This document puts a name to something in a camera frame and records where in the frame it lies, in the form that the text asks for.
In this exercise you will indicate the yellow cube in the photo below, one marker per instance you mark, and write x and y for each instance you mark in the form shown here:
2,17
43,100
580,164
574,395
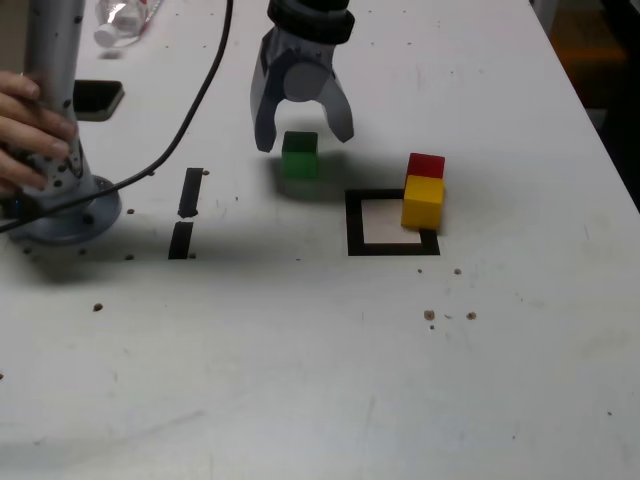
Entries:
422,205

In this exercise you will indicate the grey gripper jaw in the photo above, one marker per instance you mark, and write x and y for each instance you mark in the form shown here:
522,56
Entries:
310,82
262,110

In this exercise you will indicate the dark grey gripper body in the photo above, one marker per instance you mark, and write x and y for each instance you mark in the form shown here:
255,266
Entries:
305,50

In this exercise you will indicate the black tape square outline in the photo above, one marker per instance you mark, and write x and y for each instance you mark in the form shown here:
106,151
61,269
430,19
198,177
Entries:
354,225

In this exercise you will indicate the black phone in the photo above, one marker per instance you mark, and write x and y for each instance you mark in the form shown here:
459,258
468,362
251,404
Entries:
97,97

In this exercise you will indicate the person's hand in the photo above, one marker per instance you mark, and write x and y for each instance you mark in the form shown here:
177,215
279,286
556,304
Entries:
25,130

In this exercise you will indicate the red cube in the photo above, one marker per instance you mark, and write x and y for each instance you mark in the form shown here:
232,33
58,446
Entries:
426,165

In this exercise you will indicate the black tape strip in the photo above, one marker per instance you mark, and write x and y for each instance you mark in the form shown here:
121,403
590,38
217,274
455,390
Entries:
190,192

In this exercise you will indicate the green cube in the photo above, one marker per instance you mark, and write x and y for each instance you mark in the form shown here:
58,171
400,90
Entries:
300,160

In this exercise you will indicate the clear plastic bottle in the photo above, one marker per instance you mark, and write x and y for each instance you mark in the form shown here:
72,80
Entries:
125,20

